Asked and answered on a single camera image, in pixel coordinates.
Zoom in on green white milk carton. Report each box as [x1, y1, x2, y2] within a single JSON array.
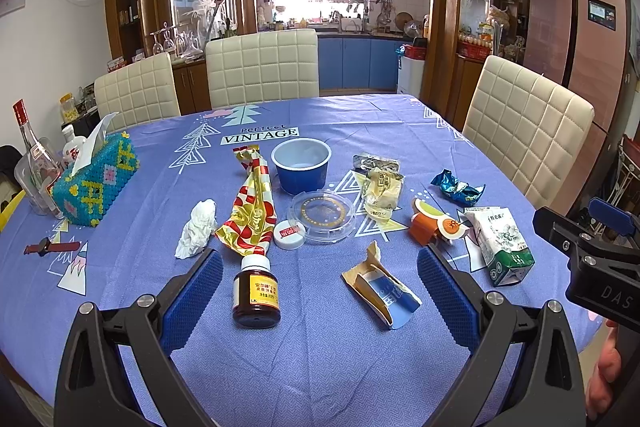
[[463, 206, 535, 287]]

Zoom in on cream chair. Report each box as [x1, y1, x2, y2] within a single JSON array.
[[94, 53, 181, 132], [462, 55, 594, 208], [205, 28, 319, 108]]

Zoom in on cream chair right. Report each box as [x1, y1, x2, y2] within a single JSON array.
[[462, 55, 594, 208]]

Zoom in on yellow pastry wrapper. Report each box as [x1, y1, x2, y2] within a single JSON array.
[[361, 168, 404, 222]]

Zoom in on person's right hand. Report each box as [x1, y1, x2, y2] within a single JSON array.
[[586, 320, 622, 421]]

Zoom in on blue printed tablecloth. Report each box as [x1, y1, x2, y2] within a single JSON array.
[[1, 95, 601, 426]]

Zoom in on red gold snack wrapper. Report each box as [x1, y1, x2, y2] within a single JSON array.
[[215, 144, 278, 257]]

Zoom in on cream chair far left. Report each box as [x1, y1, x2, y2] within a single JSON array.
[[94, 53, 181, 132]]

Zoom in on blue kitchen cabinets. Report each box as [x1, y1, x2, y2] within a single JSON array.
[[318, 34, 405, 91]]

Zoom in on clear glass liquor bottle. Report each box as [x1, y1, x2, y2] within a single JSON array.
[[13, 100, 63, 219]]

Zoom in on torn blue paper box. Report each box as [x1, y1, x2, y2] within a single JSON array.
[[342, 241, 422, 329]]

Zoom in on pink refrigerator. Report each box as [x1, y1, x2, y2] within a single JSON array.
[[524, 0, 636, 217]]

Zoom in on silver foil wrapper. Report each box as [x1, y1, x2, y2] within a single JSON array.
[[352, 153, 400, 173]]

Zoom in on brown medicine bottle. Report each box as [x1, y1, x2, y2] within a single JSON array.
[[232, 255, 281, 329]]

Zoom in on orange white paper wrapper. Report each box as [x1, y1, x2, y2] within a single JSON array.
[[409, 197, 469, 246]]

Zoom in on beaded teal tissue box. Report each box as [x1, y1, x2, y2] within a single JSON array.
[[51, 112, 140, 227]]

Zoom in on blue foil candy wrapper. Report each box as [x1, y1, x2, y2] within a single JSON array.
[[431, 169, 486, 207]]

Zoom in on clear round plastic lid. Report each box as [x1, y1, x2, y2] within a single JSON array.
[[288, 190, 356, 245]]

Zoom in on white appliance with red top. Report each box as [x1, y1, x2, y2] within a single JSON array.
[[397, 38, 427, 98]]

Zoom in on white tissue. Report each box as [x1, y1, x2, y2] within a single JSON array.
[[175, 199, 217, 259]]

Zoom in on white round bottle cap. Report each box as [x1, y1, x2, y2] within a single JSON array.
[[273, 220, 306, 251]]

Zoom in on blue plastic cup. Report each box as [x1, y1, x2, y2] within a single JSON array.
[[271, 138, 332, 195]]

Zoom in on wooden shelf cabinet right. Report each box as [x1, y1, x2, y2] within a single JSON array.
[[420, 0, 528, 130]]

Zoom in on cream chair middle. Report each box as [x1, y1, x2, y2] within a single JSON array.
[[205, 28, 319, 108]]

